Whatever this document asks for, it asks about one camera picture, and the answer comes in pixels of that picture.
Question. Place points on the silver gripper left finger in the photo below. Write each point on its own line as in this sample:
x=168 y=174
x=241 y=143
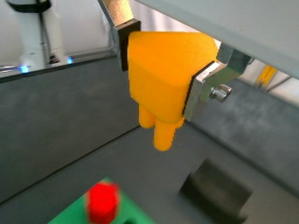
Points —
x=122 y=24

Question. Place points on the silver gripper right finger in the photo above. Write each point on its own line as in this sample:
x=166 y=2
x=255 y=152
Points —
x=208 y=81

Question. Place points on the yellow three prong object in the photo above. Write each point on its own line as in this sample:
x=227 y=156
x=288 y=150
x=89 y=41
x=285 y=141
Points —
x=164 y=58

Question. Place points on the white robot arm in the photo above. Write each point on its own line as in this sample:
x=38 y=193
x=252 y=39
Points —
x=42 y=46

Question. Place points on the red hexagonal prism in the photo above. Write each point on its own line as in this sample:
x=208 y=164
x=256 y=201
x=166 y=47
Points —
x=102 y=203

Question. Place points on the black curved fixture bracket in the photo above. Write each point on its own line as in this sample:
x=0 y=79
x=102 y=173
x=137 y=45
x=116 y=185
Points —
x=216 y=193

